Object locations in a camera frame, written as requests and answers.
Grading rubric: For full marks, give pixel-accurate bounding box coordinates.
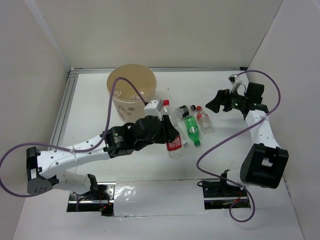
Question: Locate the aluminium frame rail left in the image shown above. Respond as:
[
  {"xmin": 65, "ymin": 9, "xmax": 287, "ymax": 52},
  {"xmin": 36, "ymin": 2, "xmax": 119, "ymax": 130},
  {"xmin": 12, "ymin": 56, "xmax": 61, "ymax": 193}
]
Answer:
[{"xmin": 49, "ymin": 70, "xmax": 79, "ymax": 146}]

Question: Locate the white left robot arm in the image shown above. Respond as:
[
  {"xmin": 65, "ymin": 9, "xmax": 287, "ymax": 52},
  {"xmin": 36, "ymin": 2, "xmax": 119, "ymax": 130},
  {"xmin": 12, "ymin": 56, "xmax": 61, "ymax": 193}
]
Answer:
[{"xmin": 26, "ymin": 115, "xmax": 179, "ymax": 200}]

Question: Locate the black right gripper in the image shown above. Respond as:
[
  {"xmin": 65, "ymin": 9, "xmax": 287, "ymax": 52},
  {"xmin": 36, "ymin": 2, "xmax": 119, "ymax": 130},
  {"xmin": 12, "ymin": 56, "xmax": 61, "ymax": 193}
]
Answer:
[{"xmin": 205, "ymin": 86, "xmax": 248, "ymax": 113}]

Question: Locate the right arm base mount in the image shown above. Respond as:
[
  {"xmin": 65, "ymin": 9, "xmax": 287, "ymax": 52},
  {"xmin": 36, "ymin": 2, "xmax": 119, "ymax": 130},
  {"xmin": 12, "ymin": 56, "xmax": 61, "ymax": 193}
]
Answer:
[{"xmin": 197, "ymin": 180, "xmax": 251, "ymax": 210}]

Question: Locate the small bottle black label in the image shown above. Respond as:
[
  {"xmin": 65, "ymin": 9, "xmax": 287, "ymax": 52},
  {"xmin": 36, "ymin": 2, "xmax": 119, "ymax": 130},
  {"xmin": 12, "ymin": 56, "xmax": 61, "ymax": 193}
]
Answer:
[{"xmin": 174, "ymin": 104, "xmax": 196, "ymax": 122}]

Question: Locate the green plastic bottle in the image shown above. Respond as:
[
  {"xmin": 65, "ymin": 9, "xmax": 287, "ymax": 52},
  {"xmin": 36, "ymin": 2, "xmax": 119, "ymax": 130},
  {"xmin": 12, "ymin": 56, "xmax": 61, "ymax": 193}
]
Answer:
[{"xmin": 184, "ymin": 115, "xmax": 201, "ymax": 147}]

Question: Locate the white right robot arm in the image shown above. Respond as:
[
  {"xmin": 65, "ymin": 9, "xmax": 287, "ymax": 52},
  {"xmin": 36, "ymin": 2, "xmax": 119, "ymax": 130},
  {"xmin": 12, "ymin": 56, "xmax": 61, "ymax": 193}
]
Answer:
[{"xmin": 205, "ymin": 83, "xmax": 289, "ymax": 196}]

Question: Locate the large clear bottle red label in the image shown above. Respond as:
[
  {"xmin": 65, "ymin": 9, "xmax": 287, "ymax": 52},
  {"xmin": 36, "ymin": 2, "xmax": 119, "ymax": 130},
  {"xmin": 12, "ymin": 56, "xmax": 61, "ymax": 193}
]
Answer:
[{"xmin": 160, "ymin": 99, "xmax": 183, "ymax": 159}]

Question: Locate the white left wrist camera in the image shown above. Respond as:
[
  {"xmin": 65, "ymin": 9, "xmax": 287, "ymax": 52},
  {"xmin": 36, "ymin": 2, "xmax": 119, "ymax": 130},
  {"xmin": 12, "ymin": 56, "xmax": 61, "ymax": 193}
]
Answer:
[{"xmin": 144, "ymin": 99, "xmax": 164, "ymax": 120}]

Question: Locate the long clear bottle white cap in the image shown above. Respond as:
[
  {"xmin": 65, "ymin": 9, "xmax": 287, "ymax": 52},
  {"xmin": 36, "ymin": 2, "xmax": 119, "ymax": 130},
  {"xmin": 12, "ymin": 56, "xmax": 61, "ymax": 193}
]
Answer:
[{"xmin": 171, "ymin": 116, "xmax": 188, "ymax": 147}]

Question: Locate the small clear bottle red label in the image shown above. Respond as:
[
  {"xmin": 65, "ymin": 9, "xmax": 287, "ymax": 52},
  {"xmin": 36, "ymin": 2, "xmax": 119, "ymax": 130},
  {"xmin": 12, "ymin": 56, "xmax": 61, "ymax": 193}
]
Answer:
[{"xmin": 196, "ymin": 106, "xmax": 214, "ymax": 134}]

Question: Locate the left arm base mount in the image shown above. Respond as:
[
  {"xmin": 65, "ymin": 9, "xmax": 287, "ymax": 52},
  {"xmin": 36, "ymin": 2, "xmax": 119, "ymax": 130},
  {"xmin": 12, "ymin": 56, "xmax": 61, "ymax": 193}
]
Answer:
[{"xmin": 66, "ymin": 174, "xmax": 117, "ymax": 217}]

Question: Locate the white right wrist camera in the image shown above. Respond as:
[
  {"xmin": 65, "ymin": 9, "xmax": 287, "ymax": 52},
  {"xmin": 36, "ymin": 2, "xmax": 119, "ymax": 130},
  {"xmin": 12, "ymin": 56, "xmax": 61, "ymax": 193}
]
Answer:
[{"xmin": 228, "ymin": 74, "xmax": 243, "ymax": 93}]

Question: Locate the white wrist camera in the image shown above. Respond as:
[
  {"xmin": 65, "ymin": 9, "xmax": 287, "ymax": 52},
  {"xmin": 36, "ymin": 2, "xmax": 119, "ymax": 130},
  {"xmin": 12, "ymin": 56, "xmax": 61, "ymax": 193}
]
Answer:
[
  {"xmin": 144, "ymin": 99, "xmax": 164, "ymax": 120},
  {"xmin": 228, "ymin": 74, "xmax": 243, "ymax": 93}
]

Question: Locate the tan paper bucket bin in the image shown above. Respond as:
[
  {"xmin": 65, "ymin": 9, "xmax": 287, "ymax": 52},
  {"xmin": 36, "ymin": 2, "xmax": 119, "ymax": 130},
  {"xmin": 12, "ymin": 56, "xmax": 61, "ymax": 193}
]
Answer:
[{"xmin": 106, "ymin": 64, "xmax": 157, "ymax": 123}]

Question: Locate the clear bottle white blue label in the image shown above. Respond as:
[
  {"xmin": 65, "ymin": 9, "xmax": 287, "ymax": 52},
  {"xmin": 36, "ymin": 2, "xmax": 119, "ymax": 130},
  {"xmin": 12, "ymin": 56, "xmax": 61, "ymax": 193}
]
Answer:
[{"xmin": 131, "ymin": 91, "xmax": 145, "ymax": 101}]

